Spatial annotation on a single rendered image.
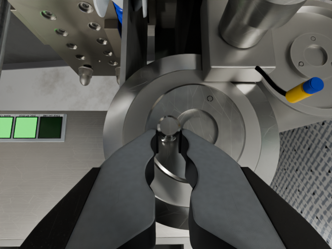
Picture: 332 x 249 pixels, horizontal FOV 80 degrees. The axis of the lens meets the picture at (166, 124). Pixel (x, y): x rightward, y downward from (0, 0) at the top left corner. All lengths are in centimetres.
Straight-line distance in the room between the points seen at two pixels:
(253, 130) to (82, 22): 34
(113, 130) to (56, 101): 260
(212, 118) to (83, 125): 43
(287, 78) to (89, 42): 37
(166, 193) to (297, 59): 17
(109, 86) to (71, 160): 201
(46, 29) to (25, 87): 264
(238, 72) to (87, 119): 43
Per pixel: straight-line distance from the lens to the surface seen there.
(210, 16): 18
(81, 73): 56
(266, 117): 19
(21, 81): 316
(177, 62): 19
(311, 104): 23
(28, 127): 60
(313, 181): 34
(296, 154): 36
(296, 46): 24
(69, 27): 44
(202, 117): 16
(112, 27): 39
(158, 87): 17
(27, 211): 59
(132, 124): 17
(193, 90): 16
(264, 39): 18
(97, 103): 249
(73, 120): 55
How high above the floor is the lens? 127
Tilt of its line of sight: 11 degrees down
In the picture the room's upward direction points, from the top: 180 degrees clockwise
